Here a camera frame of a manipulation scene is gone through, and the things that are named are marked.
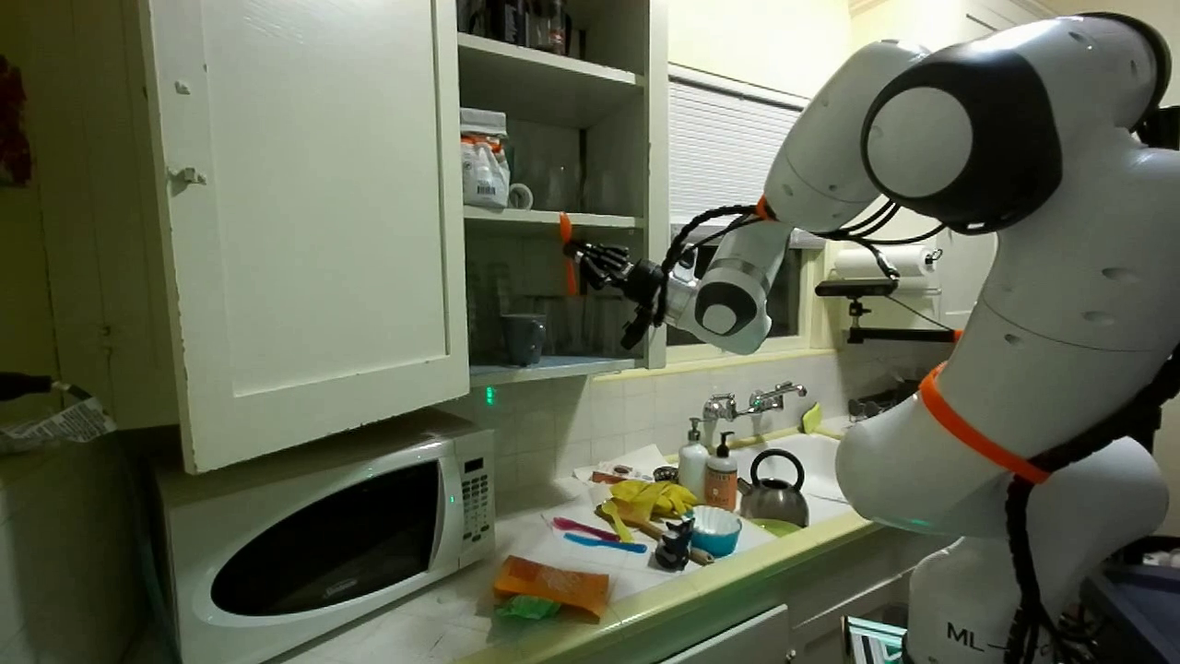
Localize wooden spatula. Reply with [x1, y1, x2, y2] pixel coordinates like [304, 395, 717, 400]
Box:
[614, 508, 717, 567]

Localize metal kettle black handle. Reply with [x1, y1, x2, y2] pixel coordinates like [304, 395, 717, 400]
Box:
[739, 447, 816, 531]

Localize blue bowl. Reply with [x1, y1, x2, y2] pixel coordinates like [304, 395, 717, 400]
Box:
[685, 501, 747, 561]

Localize cream wall cabinet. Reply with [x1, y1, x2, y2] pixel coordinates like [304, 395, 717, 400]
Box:
[453, 0, 674, 393]

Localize coffee print paper sheet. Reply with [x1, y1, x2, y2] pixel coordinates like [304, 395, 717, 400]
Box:
[575, 447, 674, 492]

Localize white printed mug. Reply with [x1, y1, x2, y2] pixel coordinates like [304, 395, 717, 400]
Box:
[457, 108, 539, 215]

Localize grey mug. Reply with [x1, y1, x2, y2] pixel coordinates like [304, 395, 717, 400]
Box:
[496, 308, 552, 370]

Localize black binder clip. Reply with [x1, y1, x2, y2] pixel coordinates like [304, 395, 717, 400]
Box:
[650, 514, 702, 577]

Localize open cream cabinet door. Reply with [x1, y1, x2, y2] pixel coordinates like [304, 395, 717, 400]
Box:
[137, 0, 471, 477]

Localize white microwave oven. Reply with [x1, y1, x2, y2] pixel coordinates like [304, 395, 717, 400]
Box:
[151, 421, 503, 664]

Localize blue plastic spoon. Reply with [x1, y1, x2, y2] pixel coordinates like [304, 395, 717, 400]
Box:
[560, 531, 650, 557]

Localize white window blind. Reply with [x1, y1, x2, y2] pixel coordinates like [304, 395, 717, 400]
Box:
[663, 77, 816, 348]

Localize yellow rubber gloves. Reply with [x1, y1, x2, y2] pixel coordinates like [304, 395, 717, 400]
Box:
[599, 477, 702, 545]

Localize paper towel roll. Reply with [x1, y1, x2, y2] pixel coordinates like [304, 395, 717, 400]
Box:
[835, 238, 953, 299]

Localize white soap bottle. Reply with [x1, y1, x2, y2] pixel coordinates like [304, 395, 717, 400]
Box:
[674, 415, 717, 501]

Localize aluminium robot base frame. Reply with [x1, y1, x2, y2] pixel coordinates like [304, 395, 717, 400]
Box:
[845, 614, 915, 664]

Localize pink plastic spoon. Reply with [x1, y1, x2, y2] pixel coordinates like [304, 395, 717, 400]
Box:
[550, 514, 625, 545]

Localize orange sponge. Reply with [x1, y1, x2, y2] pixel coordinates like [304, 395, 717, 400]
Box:
[490, 552, 615, 622]

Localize dark jars row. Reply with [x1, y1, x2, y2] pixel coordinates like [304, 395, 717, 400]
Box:
[453, 0, 586, 61]

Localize orange soap bottle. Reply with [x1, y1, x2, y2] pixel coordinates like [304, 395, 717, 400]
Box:
[702, 428, 747, 514]

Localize chrome sink faucet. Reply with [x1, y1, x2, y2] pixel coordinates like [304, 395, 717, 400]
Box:
[699, 381, 816, 453]

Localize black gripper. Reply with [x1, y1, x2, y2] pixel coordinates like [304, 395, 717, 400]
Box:
[575, 240, 674, 356]

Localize green sponge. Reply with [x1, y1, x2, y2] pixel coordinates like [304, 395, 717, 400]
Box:
[496, 594, 565, 627]

